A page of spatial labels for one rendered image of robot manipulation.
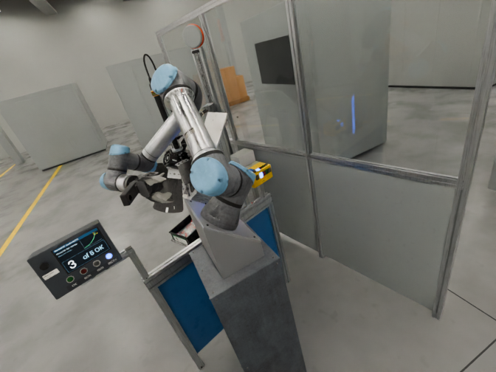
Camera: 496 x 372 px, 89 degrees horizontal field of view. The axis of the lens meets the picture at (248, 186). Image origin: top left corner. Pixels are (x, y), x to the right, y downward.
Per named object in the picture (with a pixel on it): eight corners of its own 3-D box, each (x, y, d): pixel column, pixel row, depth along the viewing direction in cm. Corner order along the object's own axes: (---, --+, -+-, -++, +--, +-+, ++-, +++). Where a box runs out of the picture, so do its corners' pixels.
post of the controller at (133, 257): (147, 274, 129) (130, 245, 120) (150, 277, 127) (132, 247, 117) (142, 277, 127) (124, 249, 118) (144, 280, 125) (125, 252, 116)
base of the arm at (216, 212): (241, 234, 95) (253, 210, 94) (206, 224, 87) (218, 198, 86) (228, 217, 108) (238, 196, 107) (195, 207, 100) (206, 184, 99)
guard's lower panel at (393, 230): (215, 197, 348) (194, 135, 305) (441, 311, 158) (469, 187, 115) (214, 198, 347) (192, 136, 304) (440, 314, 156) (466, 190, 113)
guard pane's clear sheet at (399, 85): (193, 132, 300) (160, 35, 252) (459, 178, 115) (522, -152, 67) (193, 132, 300) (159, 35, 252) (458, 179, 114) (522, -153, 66)
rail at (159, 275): (269, 201, 175) (266, 191, 171) (272, 203, 172) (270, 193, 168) (147, 288, 131) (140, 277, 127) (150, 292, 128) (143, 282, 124)
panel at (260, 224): (282, 271, 203) (266, 205, 172) (283, 272, 203) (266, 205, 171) (196, 353, 163) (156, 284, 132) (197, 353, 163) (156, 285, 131)
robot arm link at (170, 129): (204, 85, 114) (142, 163, 127) (187, 74, 104) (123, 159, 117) (218, 101, 110) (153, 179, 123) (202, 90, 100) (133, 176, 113)
